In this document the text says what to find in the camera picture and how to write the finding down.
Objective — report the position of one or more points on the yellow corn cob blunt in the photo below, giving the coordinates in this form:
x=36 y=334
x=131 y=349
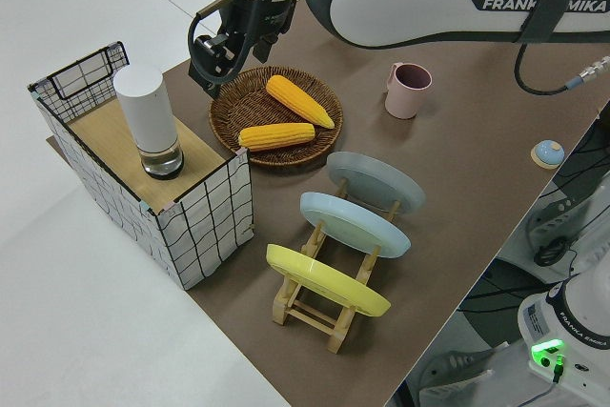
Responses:
x=276 y=136

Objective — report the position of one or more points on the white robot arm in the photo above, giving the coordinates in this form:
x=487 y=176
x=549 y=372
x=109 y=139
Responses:
x=405 y=6

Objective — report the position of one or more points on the grey plate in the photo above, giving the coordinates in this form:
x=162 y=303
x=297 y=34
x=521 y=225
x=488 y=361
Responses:
x=372 y=178

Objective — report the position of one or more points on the pink mug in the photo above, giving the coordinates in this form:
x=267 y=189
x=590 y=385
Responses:
x=405 y=102

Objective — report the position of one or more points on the yellow plate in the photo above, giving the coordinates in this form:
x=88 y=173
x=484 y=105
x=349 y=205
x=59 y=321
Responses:
x=324 y=278

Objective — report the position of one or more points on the brown wicker basket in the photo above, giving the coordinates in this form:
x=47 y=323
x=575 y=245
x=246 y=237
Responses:
x=238 y=102

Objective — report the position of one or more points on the yellow corn cob pointed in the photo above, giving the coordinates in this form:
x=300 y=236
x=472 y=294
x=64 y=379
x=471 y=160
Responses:
x=298 y=99

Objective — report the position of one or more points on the wooden plate rack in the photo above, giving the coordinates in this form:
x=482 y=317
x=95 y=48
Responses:
x=340 y=331

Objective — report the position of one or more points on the blue dome bell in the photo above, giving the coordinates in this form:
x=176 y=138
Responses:
x=548 y=152

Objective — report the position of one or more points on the white power strip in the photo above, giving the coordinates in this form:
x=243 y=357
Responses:
x=553 y=216

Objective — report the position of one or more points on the light blue plate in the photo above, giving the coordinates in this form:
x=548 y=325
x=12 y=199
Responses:
x=352 y=226

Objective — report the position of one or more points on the white bottle with clear base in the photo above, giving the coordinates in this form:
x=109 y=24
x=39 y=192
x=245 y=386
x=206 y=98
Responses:
x=145 y=111

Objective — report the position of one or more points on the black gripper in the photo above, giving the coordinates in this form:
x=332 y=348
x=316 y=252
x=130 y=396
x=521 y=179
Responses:
x=278 y=16

